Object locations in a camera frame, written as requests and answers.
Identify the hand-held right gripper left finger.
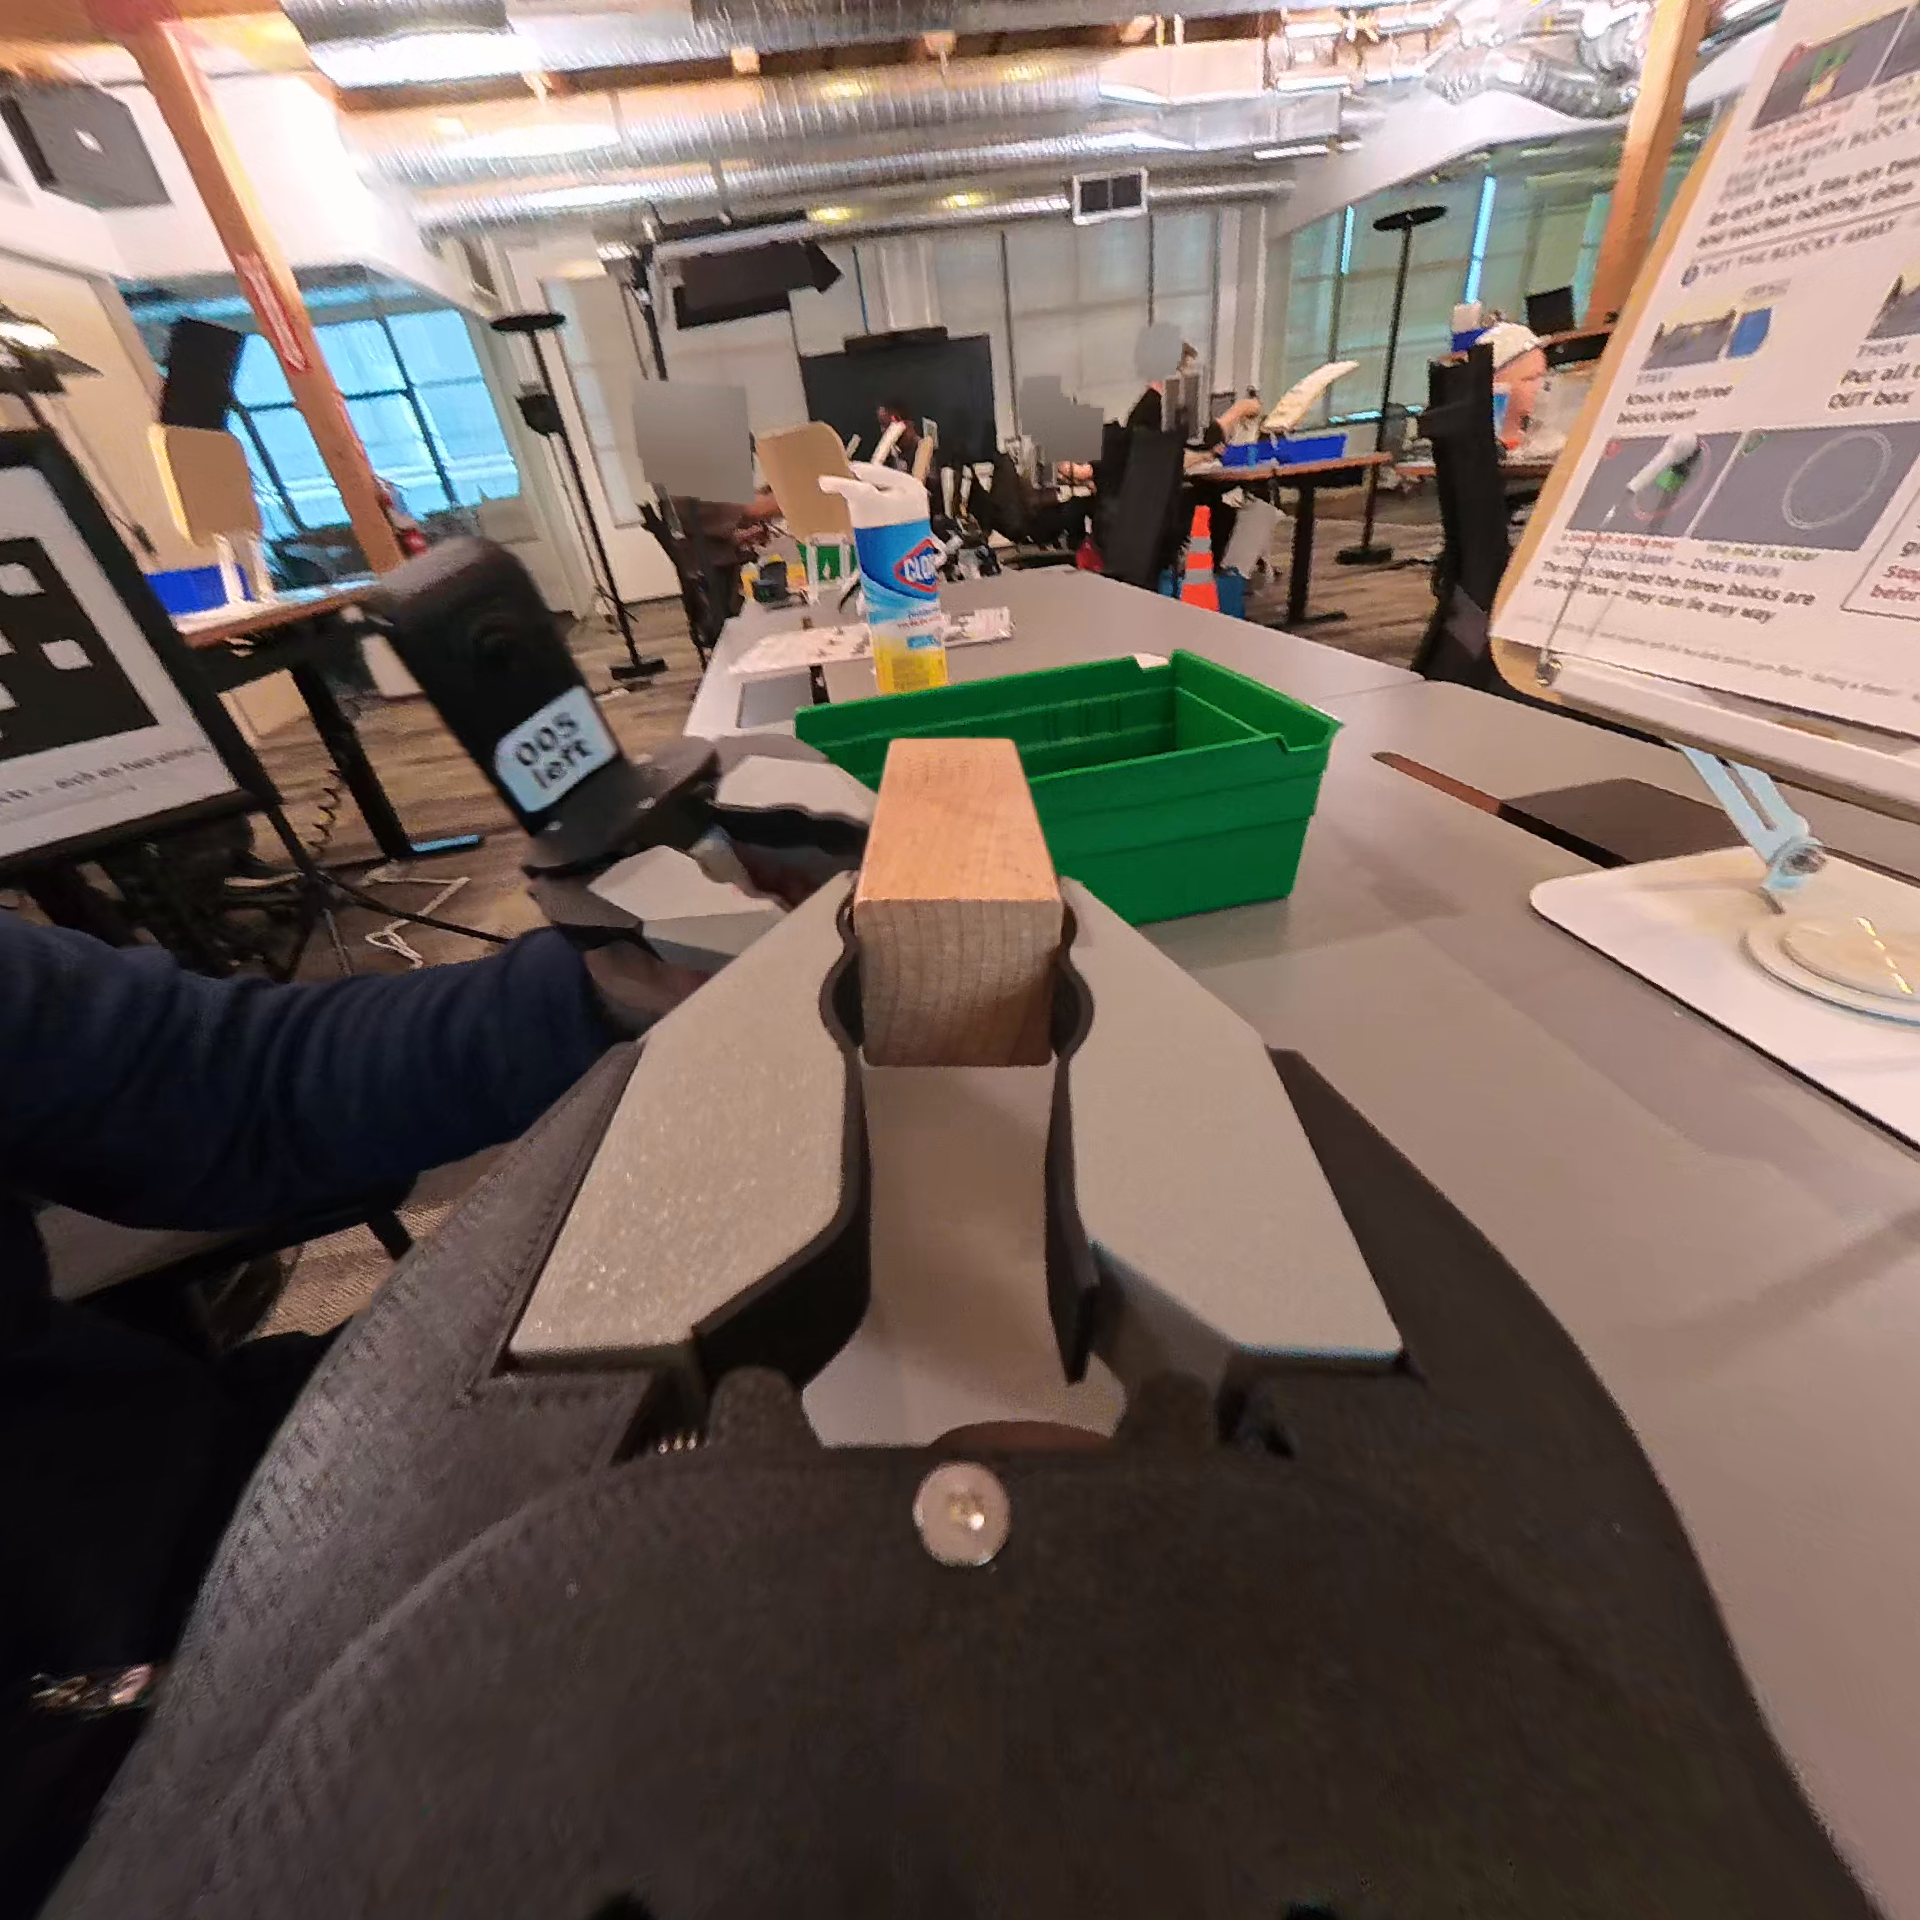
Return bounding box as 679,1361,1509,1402
506,878,875,1387

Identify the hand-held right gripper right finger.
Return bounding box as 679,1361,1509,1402
1047,878,1407,1381

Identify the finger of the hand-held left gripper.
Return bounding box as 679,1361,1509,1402
593,844,797,975
703,756,882,905

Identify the wooden arch block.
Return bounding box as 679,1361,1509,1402
856,740,1073,1069

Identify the green plastic bin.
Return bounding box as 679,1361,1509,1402
794,651,1343,925

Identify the person's left forearm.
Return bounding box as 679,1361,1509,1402
0,908,623,1236

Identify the disinfectant wipes canister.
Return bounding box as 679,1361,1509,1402
817,460,952,695

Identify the black white marker board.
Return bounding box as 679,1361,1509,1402
0,428,281,869

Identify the black display screen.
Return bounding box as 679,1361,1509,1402
799,334,998,471

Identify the wooden background table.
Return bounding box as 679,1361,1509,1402
1186,452,1401,635

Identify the person's dark clothing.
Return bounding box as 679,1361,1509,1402
0,1199,353,1920

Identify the wooden backing board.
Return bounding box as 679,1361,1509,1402
1491,93,1762,698

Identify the black office chair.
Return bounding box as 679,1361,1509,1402
1414,343,1534,686

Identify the printed instruction sheet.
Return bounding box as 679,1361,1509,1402
1499,0,1920,740

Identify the wooden support post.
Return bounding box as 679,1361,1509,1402
124,20,411,574

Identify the silver ceiling duct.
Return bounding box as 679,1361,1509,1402
286,0,1301,235

